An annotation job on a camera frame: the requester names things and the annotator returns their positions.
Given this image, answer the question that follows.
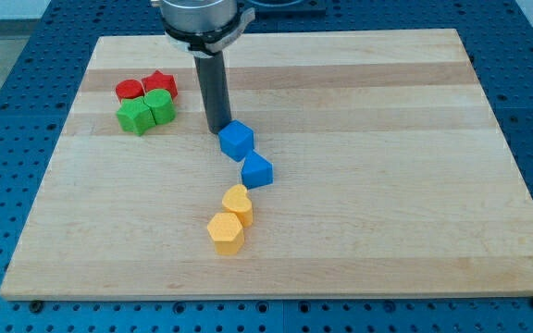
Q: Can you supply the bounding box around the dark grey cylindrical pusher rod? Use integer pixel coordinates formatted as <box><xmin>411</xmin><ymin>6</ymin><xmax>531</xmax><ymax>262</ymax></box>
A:
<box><xmin>194</xmin><ymin>52</ymin><xmax>232</xmax><ymax>134</ymax></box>

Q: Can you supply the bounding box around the blue cube block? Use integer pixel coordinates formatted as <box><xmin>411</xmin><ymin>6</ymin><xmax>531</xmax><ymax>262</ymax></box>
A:
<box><xmin>218</xmin><ymin>120</ymin><xmax>254</xmax><ymax>162</ymax></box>

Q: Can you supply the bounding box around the light wooden board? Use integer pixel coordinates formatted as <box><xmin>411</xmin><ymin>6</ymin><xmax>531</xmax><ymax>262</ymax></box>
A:
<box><xmin>0</xmin><ymin>29</ymin><xmax>533</xmax><ymax>301</ymax></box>

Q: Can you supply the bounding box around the red star block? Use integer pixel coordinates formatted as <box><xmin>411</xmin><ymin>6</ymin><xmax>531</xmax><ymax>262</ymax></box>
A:
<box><xmin>142</xmin><ymin>70</ymin><xmax>178</xmax><ymax>99</ymax></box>

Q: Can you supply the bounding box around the green cylinder block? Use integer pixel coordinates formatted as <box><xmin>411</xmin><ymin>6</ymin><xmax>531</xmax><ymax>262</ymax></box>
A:
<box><xmin>143</xmin><ymin>89</ymin><xmax>176</xmax><ymax>125</ymax></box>

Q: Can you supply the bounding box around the red cylinder block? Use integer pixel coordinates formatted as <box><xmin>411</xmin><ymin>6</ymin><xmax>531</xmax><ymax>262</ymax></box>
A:
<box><xmin>115</xmin><ymin>79</ymin><xmax>145</xmax><ymax>102</ymax></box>

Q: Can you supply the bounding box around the green star block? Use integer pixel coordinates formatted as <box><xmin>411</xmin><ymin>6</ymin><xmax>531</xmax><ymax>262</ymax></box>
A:
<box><xmin>116</xmin><ymin>96</ymin><xmax>155</xmax><ymax>136</ymax></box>

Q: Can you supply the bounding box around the blue triangular prism block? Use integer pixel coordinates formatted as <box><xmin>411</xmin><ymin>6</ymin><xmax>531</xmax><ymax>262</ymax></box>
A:
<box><xmin>241</xmin><ymin>151</ymin><xmax>274</xmax><ymax>189</ymax></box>

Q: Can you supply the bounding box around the yellow heart block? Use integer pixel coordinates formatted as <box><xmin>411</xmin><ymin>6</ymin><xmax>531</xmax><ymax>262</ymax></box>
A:
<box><xmin>222</xmin><ymin>184</ymin><xmax>254</xmax><ymax>228</ymax></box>

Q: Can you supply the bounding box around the yellow hexagon block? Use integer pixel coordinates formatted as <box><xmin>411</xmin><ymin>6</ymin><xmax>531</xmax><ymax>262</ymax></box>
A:
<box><xmin>206</xmin><ymin>213</ymin><xmax>245</xmax><ymax>255</ymax></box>

